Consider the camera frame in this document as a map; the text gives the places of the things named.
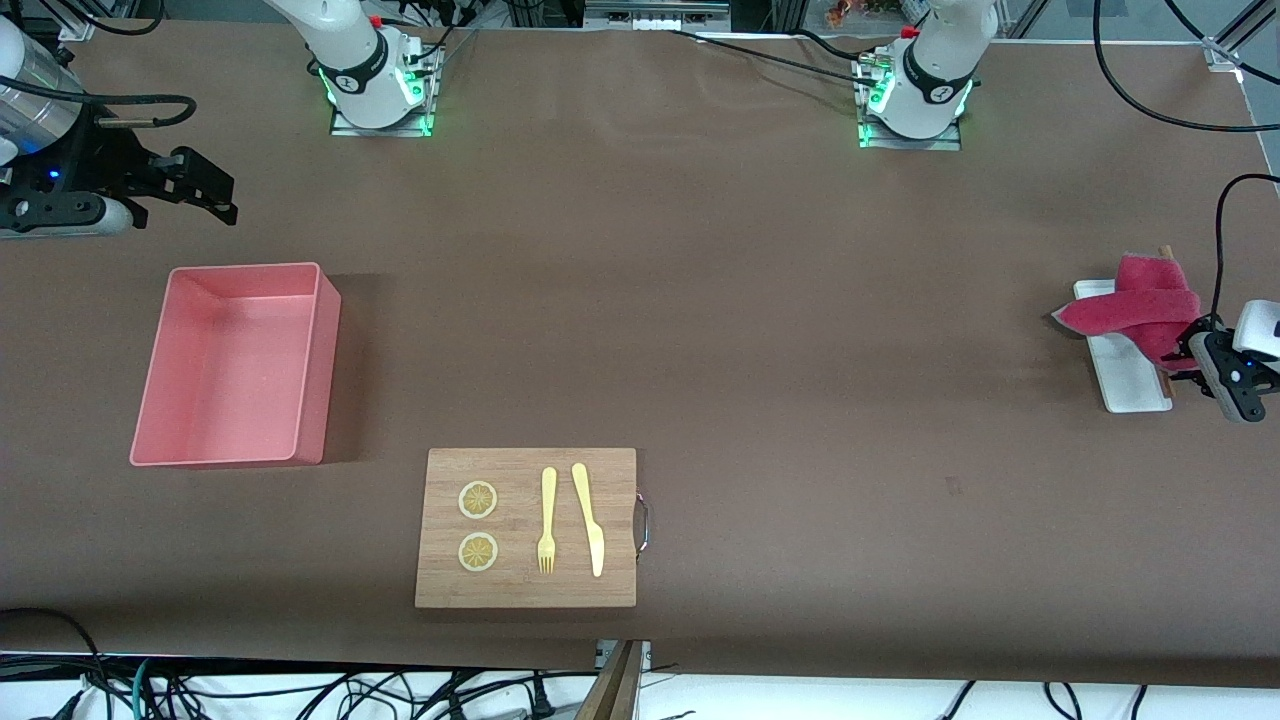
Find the red cloth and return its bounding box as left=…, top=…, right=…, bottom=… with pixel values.
left=1052, top=254, right=1204, bottom=373

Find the white rack with wooden rods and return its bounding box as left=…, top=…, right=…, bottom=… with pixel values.
left=1072, top=245, right=1176, bottom=414

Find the pink plastic bin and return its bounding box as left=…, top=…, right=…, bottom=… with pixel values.
left=129, top=262, right=342, bottom=468

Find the wooden cutting board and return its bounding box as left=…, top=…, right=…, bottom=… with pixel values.
left=414, top=447, right=651, bottom=609

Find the yellow plastic fork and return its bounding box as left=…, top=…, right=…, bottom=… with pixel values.
left=537, top=467, right=558, bottom=575

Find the metal bar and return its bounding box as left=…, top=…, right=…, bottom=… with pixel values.
left=583, top=0, right=733, bottom=31

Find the yellow plastic knife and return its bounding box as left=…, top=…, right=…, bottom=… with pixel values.
left=571, top=462, right=606, bottom=578

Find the wooden plank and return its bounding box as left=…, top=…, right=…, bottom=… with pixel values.
left=575, top=640, right=646, bottom=720

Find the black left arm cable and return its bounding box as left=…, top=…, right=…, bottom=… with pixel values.
left=1093, top=0, right=1280, bottom=336

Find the aluminium frame bracket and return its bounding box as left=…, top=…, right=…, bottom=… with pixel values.
left=1203, top=0, right=1280, bottom=71
left=55, top=0, right=98, bottom=43

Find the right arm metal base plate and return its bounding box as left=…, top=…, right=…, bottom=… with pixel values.
left=330, top=35, right=438, bottom=138

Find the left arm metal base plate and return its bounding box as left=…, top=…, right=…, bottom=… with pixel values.
left=855, top=50, right=963, bottom=151

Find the black floor cable loop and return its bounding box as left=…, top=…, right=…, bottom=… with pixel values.
left=0, top=607, right=106, bottom=720

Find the black cable on table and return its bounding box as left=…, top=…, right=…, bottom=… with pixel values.
left=670, top=28, right=886, bottom=89

